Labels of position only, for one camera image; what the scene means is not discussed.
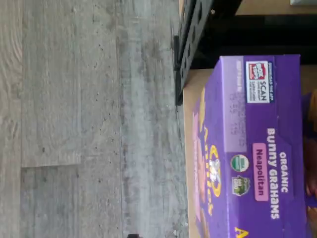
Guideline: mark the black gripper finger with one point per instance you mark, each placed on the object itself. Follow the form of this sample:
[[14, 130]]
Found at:
[[133, 235]]

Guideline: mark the purple box pink patch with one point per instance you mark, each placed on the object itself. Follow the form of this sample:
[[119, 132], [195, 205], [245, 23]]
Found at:
[[260, 124]]

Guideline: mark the black metal shelf rack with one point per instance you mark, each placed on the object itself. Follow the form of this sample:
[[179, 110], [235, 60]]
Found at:
[[193, 37]]

